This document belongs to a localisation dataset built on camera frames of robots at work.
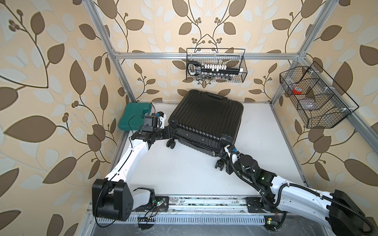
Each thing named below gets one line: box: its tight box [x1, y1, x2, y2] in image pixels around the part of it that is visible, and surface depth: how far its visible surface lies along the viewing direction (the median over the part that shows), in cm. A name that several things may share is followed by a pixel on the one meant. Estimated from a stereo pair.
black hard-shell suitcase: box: [166, 89, 245, 172], surface depth 85 cm
